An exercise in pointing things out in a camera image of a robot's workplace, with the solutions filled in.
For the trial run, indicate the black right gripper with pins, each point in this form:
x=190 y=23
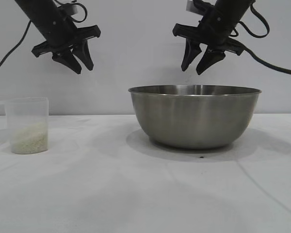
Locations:
x=215 y=31

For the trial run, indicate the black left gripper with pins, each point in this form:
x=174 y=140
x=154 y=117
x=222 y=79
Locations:
x=60 y=34

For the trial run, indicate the stainless steel mixing bowl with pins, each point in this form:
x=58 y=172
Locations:
x=196 y=121

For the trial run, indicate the clear plastic measuring cup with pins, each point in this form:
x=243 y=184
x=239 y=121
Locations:
x=26 y=111

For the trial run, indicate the white rice grains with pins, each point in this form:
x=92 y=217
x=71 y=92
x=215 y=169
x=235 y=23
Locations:
x=29 y=140

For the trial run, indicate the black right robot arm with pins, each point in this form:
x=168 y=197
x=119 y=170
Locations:
x=232 y=9

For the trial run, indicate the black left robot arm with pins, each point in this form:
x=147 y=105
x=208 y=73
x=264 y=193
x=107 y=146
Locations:
x=34 y=9

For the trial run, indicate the white tablecloth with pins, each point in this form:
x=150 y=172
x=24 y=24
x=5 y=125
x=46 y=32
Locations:
x=87 y=194

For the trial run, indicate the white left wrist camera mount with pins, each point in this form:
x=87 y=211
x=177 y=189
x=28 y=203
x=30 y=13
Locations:
x=72 y=9

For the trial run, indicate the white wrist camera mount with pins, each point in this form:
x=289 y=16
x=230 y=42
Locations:
x=190 y=6
x=72 y=9

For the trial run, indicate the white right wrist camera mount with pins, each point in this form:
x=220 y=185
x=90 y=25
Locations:
x=190 y=6

